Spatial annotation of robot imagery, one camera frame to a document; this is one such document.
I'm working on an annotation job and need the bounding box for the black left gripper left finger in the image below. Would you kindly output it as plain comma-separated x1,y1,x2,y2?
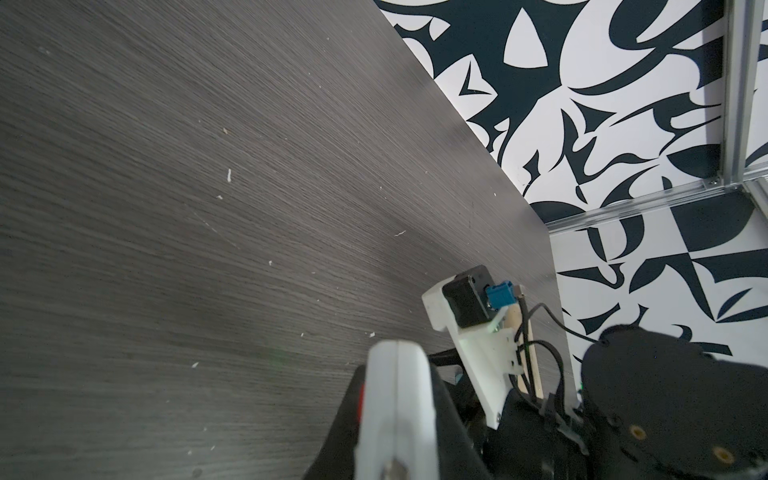
304,365,366,480

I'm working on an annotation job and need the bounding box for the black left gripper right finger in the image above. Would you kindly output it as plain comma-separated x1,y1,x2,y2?
430,365,491,480

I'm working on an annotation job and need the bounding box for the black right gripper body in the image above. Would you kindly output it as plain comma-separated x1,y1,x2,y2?
482,390,588,479

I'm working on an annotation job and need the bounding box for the white remote control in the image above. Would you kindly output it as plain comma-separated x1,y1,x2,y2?
354,340,440,479

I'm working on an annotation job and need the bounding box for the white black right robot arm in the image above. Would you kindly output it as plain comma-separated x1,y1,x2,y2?
483,326,767,479

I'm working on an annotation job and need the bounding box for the wooden board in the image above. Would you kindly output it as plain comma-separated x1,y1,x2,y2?
504,285,544,403

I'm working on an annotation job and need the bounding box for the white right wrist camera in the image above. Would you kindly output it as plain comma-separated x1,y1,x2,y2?
422,265,524,430

